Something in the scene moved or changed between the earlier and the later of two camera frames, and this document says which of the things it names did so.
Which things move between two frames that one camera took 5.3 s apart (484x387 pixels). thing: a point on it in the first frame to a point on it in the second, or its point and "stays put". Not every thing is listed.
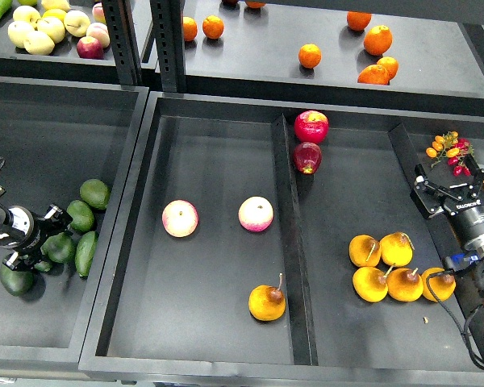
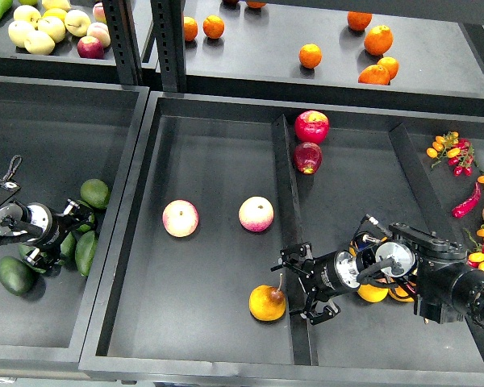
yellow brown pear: x=266 y=302 stays put
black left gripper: x=27 y=231 to x=51 y=251
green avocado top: x=95 y=193 stays put
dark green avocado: x=60 y=247 stays put
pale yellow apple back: x=27 y=14 stays put
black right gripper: x=474 y=214 to x=333 y=274
